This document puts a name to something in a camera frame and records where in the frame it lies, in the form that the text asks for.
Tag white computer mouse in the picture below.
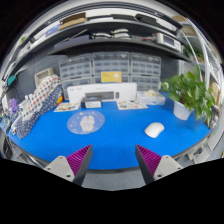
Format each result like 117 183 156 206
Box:
144 122 166 139

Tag green potted plant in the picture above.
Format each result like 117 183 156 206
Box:
161 64 217 128

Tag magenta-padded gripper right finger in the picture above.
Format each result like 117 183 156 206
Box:
134 144 184 185

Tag long white keyboard box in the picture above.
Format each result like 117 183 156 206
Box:
67 82 138 104

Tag white wire basket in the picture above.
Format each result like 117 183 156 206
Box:
34 67 55 88

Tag white and blue glove box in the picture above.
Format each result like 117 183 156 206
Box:
135 89 167 106

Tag grey plastic drawer cabinet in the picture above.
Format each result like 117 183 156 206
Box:
93 73 131 84
129 52 162 78
61 77 94 101
129 74 162 93
59 54 93 80
92 51 130 76

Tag round blue rabbit mouse pad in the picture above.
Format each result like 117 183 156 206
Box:
66 110 106 135

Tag yellow and blue box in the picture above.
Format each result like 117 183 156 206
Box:
100 70 123 84

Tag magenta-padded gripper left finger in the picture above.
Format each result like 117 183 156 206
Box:
44 144 94 187

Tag white metal rack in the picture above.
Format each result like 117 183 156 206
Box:
179 19 224 111

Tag red and white checked cloth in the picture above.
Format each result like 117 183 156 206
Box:
19 74 63 124

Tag small black and white box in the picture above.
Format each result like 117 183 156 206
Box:
80 97 102 110

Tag dark wall shelf unit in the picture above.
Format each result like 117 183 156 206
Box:
6 6 201 63

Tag navy dotted cloth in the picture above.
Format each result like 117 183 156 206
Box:
11 84 64 139

